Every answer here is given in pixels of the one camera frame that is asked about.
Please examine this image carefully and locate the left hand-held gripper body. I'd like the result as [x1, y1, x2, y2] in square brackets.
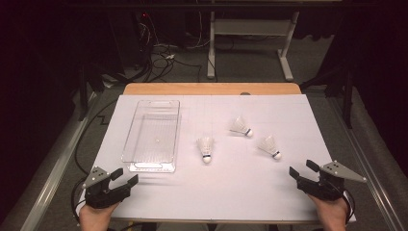
[82, 166, 133, 210]

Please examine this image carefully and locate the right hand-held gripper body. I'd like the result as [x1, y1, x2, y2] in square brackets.
[297, 160, 368, 202]

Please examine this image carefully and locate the clear plastic container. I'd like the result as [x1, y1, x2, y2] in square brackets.
[120, 99, 181, 173]

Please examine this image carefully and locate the white shuttlecock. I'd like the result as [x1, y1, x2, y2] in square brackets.
[256, 135, 283, 161]
[195, 137, 216, 164]
[229, 115, 254, 138]

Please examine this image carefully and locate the person's left hand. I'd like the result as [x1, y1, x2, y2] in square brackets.
[78, 201, 120, 231]

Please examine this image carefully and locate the person's right hand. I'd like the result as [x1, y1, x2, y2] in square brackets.
[307, 193, 350, 231]

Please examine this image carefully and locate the white board sheet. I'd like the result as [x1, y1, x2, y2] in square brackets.
[74, 94, 356, 223]

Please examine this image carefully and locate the black metal stand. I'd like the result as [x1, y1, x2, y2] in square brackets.
[301, 64, 357, 129]
[78, 64, 107, 121]

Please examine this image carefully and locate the wooden table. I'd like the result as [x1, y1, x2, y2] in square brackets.
[82, 82, 346, 225]

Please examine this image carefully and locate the black equipment with red light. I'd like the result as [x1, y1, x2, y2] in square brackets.
[107, 11, 155, 71]

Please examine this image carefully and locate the right hand-held gripper cable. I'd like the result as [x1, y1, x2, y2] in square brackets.
[333, 181, 356, 225]

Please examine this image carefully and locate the hand-held gripper cable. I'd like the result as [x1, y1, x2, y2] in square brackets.
[333, 181, 356, 225]
[70, 177, 94, 224]

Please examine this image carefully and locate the left hand-held gripper cable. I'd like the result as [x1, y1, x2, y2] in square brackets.
[70, 177, 94, 224]

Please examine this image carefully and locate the black floor cable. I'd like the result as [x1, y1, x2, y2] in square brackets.
[74, 98, 119, 177]

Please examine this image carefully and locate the aluminium floor rail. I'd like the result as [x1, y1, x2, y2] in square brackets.
[326, 95, 408, 231]
[18, 90, 99, 231]

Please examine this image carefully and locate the tangle of floor cables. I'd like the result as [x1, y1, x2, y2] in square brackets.
[136, 13, 215, 84]

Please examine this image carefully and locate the white metal desk frame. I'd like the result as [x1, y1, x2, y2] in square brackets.
[206, 11, 301, 82]

